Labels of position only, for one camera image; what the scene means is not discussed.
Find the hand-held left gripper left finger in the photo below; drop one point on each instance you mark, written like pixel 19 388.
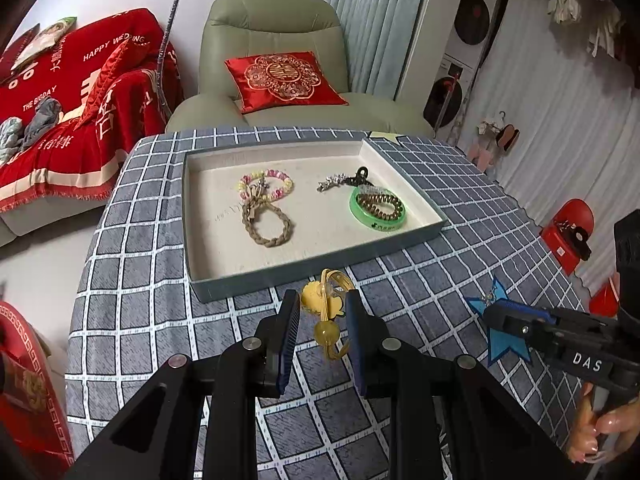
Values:
pixel 287 342

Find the light blue curtain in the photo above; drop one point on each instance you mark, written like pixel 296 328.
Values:
pixel 375 25

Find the green plastic bangle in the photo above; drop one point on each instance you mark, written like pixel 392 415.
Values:
pixel 360 216

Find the grey checked tablecloth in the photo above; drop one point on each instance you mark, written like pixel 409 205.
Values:
pixel 150 270

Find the grey crumpled cloth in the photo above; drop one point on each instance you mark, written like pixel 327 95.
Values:
pixel 42 120

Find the white hanging garments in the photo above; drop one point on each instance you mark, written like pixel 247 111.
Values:
pixel 585 5

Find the red printed blanket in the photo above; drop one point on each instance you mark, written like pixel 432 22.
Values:
pixel 75 160

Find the light grey sofa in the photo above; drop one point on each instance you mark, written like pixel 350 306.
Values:
pixel 40 216

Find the white washing machine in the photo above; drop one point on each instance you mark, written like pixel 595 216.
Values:
pixel 445 100

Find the red satin pillow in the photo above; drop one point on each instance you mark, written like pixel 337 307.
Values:
pixel 105 80

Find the yellow star sticker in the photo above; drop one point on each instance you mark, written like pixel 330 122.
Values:
pixel 382 136

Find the green leather armchair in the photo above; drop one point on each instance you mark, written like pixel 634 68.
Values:
pixel 270 20

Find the white green printed pillow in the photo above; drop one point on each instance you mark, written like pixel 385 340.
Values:
pixel 42 40

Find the cream tray with grey rim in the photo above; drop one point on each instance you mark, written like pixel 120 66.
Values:
pixel 310 240

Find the red plastic stool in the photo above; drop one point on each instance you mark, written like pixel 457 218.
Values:
pixel 565 245
pixel 605 297

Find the dark red pillow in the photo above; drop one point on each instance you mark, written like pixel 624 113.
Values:
pixel 15 55

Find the silver rhinestone hair clip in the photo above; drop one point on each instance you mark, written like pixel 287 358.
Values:
pixel 332 180

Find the pink slippers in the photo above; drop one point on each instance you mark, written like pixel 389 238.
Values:
pixel 481 155

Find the brown slippers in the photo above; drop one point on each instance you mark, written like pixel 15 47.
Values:
pixel 507 136

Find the white dryer with black door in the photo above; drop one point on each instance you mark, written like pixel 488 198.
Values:
pixel 472 12

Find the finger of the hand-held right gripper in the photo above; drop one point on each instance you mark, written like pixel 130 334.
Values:
pixel 520 327

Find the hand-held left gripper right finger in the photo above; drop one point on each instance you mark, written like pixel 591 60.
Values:
pixel 357 342

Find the red patterned box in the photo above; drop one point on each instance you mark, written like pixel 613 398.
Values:
pixel 30 385

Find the blue star sticker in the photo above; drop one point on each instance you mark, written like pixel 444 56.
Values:
pixel 505 347

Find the silver floor lamp pole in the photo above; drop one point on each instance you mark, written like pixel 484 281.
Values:
pixel 170 25

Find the light blue crumpled cloth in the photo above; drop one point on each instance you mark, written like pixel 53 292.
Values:
pixel 9 140

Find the black claw clip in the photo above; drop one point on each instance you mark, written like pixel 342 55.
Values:
pixel 362 174

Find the red embroidered cushion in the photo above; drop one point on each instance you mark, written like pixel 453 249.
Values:
pixel 280 80

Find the person's right hand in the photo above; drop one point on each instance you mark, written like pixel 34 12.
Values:
pixel 587 430

